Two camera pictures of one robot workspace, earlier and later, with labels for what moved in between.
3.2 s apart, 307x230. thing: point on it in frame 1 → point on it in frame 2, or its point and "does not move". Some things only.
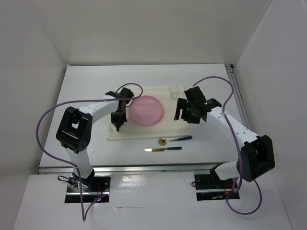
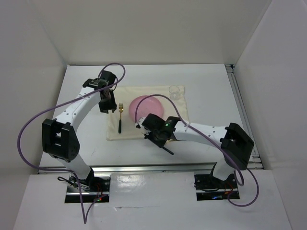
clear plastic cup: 173,90 does not move
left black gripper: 120,121 → 111,105
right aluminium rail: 232,75 does not move
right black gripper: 181,103 → 149,135
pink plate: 146,110 does not move
